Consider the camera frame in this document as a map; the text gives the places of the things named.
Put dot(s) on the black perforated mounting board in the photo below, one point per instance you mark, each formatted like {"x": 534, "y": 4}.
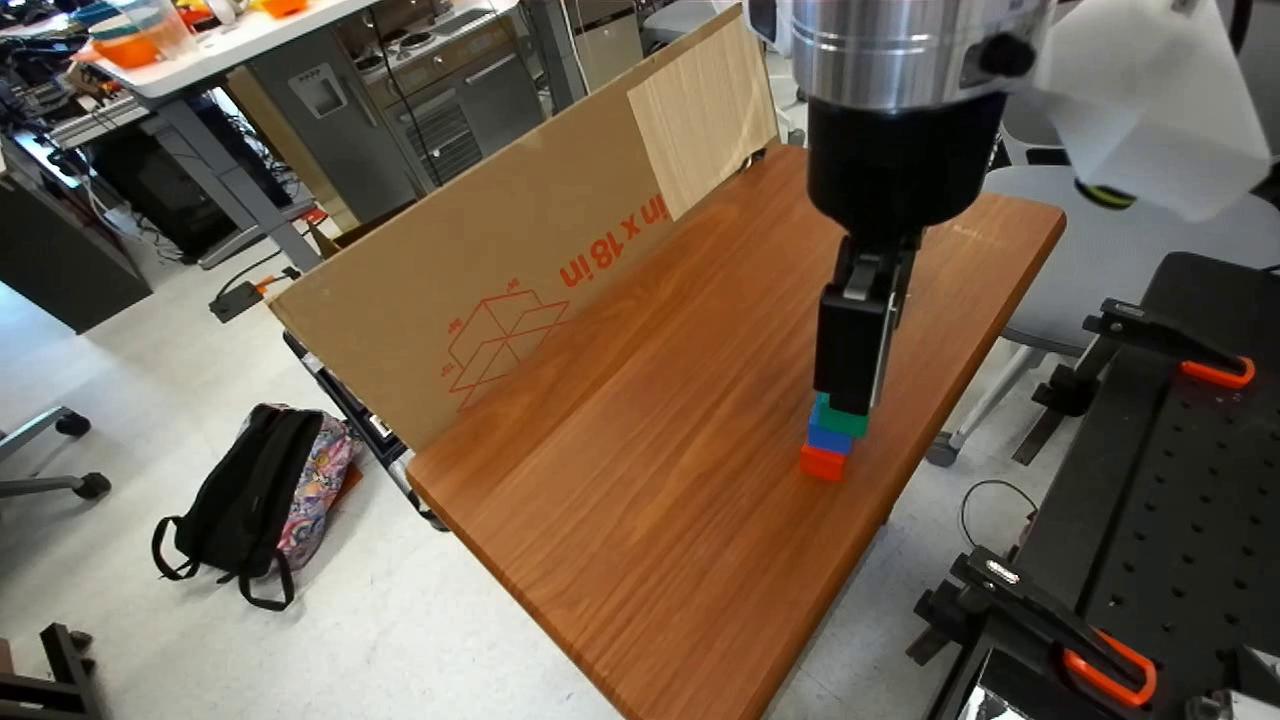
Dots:
{"x": 1185, "y": 504}

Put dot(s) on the chair base with black casters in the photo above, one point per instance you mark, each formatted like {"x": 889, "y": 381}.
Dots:
{"x": 53, "y": 461}

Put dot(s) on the white desk with grey legs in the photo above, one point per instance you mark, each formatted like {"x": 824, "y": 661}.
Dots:
{"x": 224, "y": 83}

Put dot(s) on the grey metal drawer cabinet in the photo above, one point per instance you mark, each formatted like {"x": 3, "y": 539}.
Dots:
{"x": 454, "y": 100}

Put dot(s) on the orange bowl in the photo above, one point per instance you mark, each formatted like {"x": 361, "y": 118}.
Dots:
{"x": 134, "y": 51}

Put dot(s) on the long green block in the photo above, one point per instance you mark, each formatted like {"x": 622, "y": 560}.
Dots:
{"x": 843, "y": 417}

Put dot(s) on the black cabinet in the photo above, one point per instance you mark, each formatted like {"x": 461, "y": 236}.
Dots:
{"x": 63, "y": 253}

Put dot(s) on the silver and white robot arm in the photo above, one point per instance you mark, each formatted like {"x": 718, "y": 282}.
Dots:
{"x": 906, "y": 46}

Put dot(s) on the black metal stand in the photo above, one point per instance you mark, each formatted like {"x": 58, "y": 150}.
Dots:
{"x": 63, "y": 673}

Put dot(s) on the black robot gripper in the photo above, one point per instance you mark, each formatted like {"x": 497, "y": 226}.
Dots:
{"x": 906, "y": 164}

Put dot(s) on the red block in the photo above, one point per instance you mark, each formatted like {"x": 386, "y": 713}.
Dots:
{"x": 823, "y": 461}

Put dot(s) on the brown cardboard panel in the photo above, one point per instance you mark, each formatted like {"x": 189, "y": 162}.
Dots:
{"x": 534, "y": 253}

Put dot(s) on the black backpack with colourful pattern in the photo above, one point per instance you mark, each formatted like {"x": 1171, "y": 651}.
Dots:
{"x": 254, "y": 501}

